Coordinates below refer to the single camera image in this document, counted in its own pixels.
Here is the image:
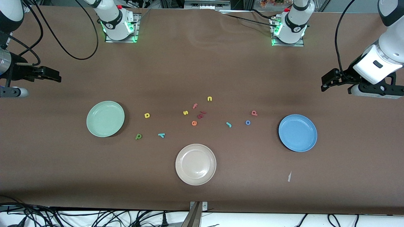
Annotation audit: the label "blue plate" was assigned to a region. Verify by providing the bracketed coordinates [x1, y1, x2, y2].
[278, 114, 318, 153]

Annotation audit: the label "light green plate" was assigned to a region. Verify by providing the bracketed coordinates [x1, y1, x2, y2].
[86, 101, 125, 138]

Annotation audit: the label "orange dried flowers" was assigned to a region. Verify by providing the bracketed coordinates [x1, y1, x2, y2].
[260, 0, 292, 8]

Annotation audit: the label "grey metal box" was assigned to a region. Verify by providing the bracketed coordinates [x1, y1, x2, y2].
[185, 0, 231, 10]

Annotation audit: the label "beige plate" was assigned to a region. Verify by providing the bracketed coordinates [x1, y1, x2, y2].
[175, 143, 217, 186]

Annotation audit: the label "grey diagonal metal bar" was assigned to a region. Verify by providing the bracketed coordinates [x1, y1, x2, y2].
[181, 202, 202, 227]

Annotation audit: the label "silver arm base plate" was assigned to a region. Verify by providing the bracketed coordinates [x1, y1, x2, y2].
[270, 16, 305, 47]
[105, 13, 141, 43]

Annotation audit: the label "black table power cable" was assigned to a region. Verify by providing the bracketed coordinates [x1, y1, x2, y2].
[221, 11, 278, 27]

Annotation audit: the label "silver table edge bracket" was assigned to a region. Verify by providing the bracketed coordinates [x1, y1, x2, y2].
[189, 201, 208, 212]

